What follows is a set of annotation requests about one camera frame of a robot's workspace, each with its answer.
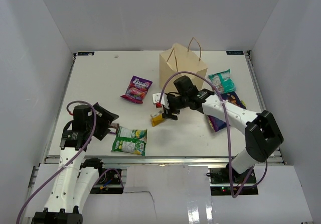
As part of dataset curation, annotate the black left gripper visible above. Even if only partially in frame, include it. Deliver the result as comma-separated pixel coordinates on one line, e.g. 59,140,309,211
87,103,118,140

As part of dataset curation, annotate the yellow snack packet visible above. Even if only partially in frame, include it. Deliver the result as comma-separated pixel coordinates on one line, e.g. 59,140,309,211
150,111,165,127

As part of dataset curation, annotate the purple nut snack bag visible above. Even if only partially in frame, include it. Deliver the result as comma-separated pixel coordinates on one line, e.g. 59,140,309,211
206,91,248,133

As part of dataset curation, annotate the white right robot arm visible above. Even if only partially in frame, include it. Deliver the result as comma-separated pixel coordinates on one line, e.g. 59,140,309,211
156,72,284,183

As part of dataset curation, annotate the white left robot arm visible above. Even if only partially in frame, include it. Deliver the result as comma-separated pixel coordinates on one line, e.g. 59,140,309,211
32,101,119,223

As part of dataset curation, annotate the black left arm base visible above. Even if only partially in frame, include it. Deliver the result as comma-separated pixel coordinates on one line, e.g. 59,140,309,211
90,169,123,194

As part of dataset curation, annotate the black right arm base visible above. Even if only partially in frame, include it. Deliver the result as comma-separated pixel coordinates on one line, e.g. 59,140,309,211
206,167,259,196

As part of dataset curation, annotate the green candy bag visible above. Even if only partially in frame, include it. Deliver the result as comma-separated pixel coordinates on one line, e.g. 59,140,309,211
111,126,147,156

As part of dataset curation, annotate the red purple candy bag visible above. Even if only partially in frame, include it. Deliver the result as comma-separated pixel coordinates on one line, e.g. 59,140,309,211
121,76,153,104

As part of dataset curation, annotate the brown paper bag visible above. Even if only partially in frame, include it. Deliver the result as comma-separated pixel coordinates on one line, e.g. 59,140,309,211
159,43,208,104

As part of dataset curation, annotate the brown chocolate bar wrapper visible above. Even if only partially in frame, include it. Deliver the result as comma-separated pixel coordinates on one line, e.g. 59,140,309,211
109,123,120,135

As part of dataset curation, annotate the teal snack packet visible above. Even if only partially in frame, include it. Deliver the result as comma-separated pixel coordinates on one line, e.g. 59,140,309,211
208,69,236,93

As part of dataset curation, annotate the blue left table label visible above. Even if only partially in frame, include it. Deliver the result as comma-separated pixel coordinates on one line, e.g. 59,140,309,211
77,51,95,56

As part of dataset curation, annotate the blue table label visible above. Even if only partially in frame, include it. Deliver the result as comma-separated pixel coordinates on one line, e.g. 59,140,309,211
226,51,244,55
77,51,95,56

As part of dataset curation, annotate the blue right table label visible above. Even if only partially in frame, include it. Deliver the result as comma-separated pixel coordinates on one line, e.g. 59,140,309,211
226,51,244,55

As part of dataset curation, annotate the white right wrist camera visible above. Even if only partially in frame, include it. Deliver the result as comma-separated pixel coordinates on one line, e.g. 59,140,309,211
152,92,168,108

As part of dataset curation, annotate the aluminium front table rail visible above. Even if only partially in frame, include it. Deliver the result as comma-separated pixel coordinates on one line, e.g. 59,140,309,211
40,156,284,167

